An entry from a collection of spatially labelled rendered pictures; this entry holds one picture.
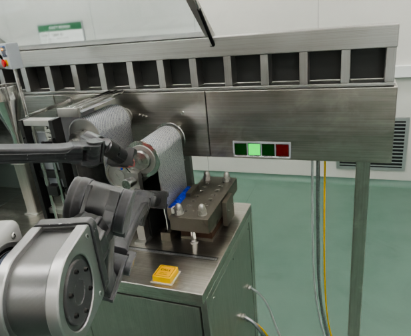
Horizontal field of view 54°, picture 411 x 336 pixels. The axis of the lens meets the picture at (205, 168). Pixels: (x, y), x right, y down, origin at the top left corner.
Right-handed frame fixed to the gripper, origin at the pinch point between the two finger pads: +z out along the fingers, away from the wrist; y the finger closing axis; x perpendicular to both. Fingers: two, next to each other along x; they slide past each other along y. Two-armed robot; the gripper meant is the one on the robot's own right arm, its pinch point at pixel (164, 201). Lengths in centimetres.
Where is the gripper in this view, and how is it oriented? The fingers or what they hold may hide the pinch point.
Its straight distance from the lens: 162.3
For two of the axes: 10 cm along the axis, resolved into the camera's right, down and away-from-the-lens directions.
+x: 0.9, -9.9, 1.1
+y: 9.4, 0.4, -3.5
